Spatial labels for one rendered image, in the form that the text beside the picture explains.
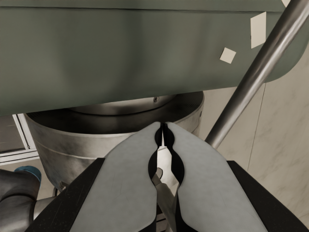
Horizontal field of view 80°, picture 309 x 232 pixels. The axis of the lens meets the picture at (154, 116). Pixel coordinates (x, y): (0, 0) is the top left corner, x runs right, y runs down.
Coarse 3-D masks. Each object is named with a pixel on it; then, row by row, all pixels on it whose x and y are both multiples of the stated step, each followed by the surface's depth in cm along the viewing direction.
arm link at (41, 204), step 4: (56, 196) 45; (40, 200) 43; (44, 200) 43; (48, 200) 43; (52, 200) 43; (36, 204) 42; (40, 204) 42; (44, 204) 42; (36, 208) 41; (40, 208) 41; (44, 208) 41; (36, 212) 40; (40, 212) 40; (36, 216) 40
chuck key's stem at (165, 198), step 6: (156, 174) 26; (156, 180) 25; (156, 186) 24; (162, 186) 24; (162, 192) 23; (168, 192) 23; (162, 198) 22; (168, 198) 22; (162, 204) 22; (168, 204) 21; (162, 210) 22; (168, 210) 21; (168, 216) 21; (174, 216) 20; (168, 222) 21; (174, 222) 20; (174, 228) 20
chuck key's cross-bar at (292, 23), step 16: (304, 0) 9; (288, 16) 9; (304, 16) 9; (272, 32) 10; (288, 32) 10; (272, 48) 10; (256, 64) 11; (272, 64) 11; (256, 80) 11; (240, 96) 12; (224, 112) 13; (240, 112) 13; (224, 128) 14; (176, 192) 20
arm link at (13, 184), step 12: (24, 168) 51; (36, 168) 53; (0, 180) 45; (12, 180) 46; (24, 180) 48; (36, 180) 50; (0, 192) 44; (12, 192) 44; (24, 192) 45; (36, 192) 48
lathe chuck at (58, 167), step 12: (192, 132) 29; (36, 144) 27; (48, 156) 26; (60, 156) 24; (72, 156) 24; (168, 156) 26; (48, 168) 28; (60, 168) 26; (72, 168) 25; (84, 168) 24; (168, 168) 28; (60, 180) 27; (72, 180) 26; (168, 180) 29
